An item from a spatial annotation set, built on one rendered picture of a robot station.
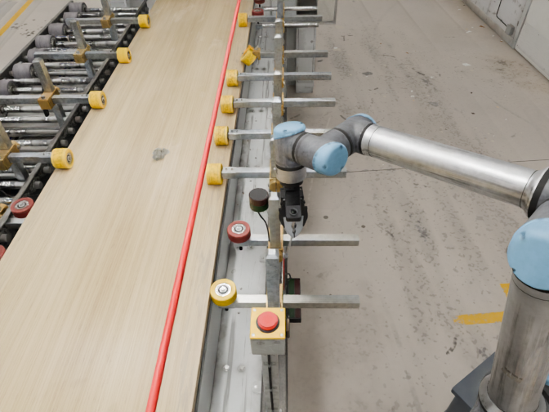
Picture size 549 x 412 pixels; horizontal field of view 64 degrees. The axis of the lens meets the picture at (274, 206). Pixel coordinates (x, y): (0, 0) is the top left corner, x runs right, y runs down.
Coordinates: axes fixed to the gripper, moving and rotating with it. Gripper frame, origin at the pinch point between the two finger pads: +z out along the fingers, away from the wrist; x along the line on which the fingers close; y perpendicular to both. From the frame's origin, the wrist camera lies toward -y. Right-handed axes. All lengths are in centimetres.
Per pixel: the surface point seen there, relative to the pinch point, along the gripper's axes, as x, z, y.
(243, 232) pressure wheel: 16.7, 2.9, 7.5
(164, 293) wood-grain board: 40.4, 7.2, -15.1
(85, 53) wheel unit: 104, -31, 136
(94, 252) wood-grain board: 66, 3, 2
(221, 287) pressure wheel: 23.1, 6.6, -14.6
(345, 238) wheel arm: -18.2, 8.8, 8.0
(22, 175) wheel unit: 111, -2, 52
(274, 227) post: 6.3, -2.2, 2.0
